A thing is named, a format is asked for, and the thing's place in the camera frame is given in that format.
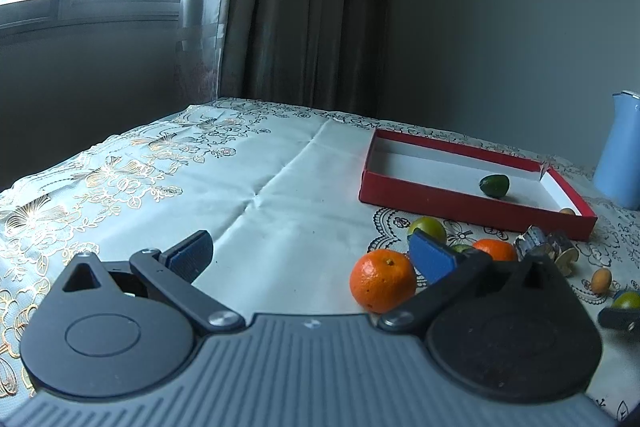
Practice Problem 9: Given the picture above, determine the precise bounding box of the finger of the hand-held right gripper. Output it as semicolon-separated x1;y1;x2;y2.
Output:
597;304;640;331

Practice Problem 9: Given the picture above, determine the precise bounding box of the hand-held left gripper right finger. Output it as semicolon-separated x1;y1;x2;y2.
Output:
377;228;577;334

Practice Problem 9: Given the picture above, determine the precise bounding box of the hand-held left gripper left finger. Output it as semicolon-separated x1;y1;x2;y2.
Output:
60;229;247;336

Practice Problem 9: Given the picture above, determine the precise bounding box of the small green lime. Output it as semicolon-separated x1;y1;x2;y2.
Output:
612;291;640;311

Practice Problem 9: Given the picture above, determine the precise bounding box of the yellow-green lime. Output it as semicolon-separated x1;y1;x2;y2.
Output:
407;216;447;245

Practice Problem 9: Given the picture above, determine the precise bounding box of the large orange mandarin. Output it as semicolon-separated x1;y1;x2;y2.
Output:
349;249;418;314

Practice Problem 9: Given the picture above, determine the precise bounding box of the red cardboard box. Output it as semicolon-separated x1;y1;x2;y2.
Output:
358;128;598;242

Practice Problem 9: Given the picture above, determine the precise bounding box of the small orange mandarin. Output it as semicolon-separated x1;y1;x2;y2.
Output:
472;238;518;263

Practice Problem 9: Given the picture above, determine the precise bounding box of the blue electric kettle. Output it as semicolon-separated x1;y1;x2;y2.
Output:
592;91;640;210

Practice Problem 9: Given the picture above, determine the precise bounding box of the brown patterned curtain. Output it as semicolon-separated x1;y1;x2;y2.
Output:
172;0;393;115

